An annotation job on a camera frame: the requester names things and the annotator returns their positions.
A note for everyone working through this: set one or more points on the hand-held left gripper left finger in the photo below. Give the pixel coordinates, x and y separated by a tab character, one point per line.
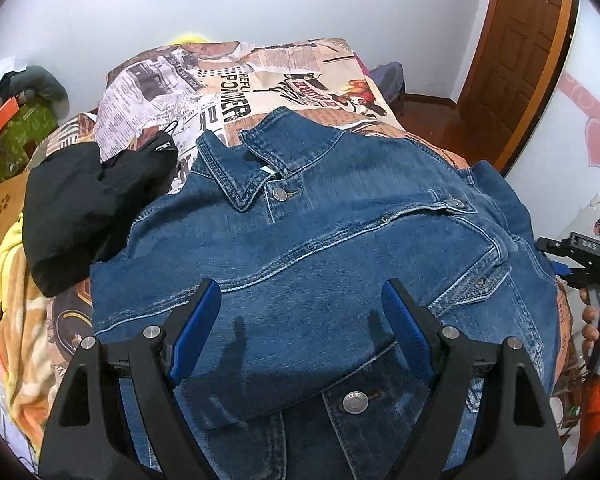
200	320

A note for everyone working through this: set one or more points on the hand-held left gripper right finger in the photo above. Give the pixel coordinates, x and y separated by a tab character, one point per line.
405	325

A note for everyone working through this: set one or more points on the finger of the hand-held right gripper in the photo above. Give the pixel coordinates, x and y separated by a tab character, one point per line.
562	267
555	247

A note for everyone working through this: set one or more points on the blue denim jacket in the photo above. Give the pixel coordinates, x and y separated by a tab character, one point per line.
305	240

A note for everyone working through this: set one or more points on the person's right hand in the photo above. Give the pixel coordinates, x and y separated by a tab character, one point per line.
590	315

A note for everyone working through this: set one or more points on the black garment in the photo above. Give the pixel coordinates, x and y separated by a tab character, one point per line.
75	210

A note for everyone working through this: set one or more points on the yellow orange fleece blanket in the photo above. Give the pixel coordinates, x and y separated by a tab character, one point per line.
25	340

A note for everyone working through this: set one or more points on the brown wooden door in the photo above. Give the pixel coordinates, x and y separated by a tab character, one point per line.
520	35

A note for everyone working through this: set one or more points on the brown paw print cardboard box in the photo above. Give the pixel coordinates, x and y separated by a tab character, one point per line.
0	220

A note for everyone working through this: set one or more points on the purple backpack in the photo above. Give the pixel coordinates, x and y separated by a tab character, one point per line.
390	80

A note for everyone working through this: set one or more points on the yellow pillow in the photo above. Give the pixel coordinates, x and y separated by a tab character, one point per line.
190	40

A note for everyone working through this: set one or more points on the orange box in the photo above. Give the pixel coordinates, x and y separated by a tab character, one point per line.
0	117

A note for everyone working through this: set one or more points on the grey cloth bundle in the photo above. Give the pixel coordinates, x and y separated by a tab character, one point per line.
42	82

